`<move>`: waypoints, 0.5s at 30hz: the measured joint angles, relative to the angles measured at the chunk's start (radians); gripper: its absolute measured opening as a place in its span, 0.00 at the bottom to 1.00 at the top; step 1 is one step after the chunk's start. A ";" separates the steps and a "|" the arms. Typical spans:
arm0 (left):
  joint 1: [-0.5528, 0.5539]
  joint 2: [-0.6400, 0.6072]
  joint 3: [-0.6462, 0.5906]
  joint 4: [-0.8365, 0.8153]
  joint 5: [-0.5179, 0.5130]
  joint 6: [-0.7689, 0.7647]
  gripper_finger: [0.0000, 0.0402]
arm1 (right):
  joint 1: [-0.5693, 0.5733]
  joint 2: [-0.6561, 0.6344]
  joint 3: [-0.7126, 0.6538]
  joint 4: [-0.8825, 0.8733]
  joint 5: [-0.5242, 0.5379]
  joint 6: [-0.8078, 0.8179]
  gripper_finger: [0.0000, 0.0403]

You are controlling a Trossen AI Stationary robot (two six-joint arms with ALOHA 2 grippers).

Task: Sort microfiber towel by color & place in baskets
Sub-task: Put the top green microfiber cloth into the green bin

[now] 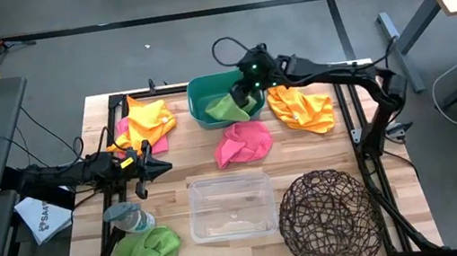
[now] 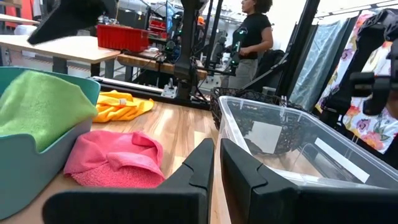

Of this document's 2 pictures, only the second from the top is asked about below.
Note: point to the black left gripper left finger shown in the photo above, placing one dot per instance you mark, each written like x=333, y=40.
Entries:
x=140, y=208

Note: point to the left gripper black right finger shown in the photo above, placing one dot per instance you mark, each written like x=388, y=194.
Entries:
x=280, y=208

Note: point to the pink microfiber towel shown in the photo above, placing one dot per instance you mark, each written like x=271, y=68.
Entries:
x=102, y=155

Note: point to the orange and yellow cloths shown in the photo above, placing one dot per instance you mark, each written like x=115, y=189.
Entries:
x=121, y=112

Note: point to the background robot arm with lights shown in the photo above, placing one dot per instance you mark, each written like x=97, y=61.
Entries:
x=237, y=46

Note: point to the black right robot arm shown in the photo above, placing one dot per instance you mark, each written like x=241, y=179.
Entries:
x=370, y=40

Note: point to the green microfiber towel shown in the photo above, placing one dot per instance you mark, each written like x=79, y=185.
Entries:
x=40, y=105

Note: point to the floral patterned cloth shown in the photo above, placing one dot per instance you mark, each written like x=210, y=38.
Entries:
x=373, y=130

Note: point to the clear plastic bin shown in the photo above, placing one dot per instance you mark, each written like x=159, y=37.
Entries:
x=357, y=140

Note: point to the blue-grey curtain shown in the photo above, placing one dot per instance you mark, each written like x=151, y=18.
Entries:
x=317, y=62

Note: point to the small white device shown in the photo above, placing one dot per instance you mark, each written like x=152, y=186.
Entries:
x=169, y=91

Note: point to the teal plastic basket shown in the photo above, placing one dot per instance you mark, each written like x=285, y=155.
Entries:
x=18, y=174

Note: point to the person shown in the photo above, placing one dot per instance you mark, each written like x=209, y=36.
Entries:
x=255, y=31

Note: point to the wooden workbench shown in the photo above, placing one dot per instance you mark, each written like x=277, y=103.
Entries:
x=140, y=62

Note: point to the red plastic bin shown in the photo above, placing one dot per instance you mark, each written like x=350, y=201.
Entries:
x=121, y=37

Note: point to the light table with grey legs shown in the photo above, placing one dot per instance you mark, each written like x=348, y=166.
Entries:
x=62, y=46

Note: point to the black angular object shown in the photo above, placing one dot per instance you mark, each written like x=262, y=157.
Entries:
x=68, y=15

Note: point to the black metal rig frame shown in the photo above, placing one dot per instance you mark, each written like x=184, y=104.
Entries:
x=186, y=46

